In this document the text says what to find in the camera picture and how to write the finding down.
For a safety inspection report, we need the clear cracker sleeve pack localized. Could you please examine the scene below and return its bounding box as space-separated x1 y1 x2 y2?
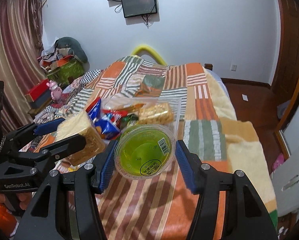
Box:
55 111 106 166

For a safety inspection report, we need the blue biscuit bag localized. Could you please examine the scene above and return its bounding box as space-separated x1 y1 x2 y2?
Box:
86 97 120 140

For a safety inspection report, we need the clear plastic storage bin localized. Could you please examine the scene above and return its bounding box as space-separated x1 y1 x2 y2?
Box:
102 96 181 136

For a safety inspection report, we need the green jelly cup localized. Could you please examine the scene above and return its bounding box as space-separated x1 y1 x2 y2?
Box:
114 124 176 180

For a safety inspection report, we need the orange rice cracker pack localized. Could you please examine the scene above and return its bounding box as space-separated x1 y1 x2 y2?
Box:
138 102 174 125

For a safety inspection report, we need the person's left hand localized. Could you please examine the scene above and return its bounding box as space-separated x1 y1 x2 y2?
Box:
0 188 33 210

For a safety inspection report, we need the pink plush toy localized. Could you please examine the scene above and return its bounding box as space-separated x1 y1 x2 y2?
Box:
47 80 63 103

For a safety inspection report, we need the red gift box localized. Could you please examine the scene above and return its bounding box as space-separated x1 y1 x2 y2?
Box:
25 79 51 109

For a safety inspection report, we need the checkered patchwork quilt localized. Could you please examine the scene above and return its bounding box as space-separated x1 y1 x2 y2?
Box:
34 70 102 124

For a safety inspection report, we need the red snack bag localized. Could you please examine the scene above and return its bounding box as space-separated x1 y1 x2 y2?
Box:
102 109 128 128

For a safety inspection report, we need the green gift box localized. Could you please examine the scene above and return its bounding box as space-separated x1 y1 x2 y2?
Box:
47 59 85 87

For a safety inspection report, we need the green wrapped snack pack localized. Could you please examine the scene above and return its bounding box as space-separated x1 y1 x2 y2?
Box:
120 114 139 130

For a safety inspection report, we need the patchwork orange striped blanket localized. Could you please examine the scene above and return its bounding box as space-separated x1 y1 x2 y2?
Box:
22 55 279 240

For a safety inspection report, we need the striped red curtain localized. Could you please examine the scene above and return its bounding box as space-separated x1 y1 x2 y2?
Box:
0 0 45 133

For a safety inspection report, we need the brown wooden door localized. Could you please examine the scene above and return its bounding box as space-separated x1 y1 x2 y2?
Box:
271 0 299 132

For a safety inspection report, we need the white wall socket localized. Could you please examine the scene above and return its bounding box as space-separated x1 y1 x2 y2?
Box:
231 64 237 72

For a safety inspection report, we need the small wall monitor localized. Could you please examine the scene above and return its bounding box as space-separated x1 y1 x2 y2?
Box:
121 0 157 18

